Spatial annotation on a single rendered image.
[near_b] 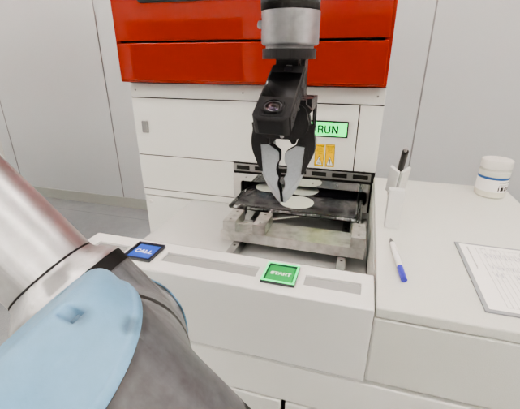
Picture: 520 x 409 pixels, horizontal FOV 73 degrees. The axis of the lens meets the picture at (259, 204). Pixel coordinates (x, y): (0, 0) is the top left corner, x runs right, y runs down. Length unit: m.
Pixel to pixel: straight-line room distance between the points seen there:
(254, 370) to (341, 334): 0.18
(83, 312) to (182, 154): 1.08
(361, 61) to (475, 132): 1.75
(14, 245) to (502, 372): 0.60
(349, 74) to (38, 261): 0.85
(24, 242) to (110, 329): 0.17
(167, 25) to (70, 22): 2.32
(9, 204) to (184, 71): 0.85
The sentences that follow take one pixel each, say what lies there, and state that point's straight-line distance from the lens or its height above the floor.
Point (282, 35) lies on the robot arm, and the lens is 0.47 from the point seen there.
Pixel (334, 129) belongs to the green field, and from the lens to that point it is 1.08.
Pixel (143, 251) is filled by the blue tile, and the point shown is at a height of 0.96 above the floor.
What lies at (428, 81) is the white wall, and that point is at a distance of 2.57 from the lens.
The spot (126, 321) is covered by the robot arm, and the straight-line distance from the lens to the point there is 0.21.
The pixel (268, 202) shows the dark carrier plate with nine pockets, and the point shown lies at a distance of 1.04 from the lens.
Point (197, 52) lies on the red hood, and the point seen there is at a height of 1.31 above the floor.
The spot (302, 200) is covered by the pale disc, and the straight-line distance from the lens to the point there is 1.06.
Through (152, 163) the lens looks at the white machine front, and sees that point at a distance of 1.32.
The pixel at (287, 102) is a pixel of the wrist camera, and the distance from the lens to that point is 0.42.
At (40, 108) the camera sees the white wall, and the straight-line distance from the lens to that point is 3.81.
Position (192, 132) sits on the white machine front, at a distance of 1.21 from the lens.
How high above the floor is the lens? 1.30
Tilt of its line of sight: 23 degrees down
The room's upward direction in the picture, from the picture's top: straight up
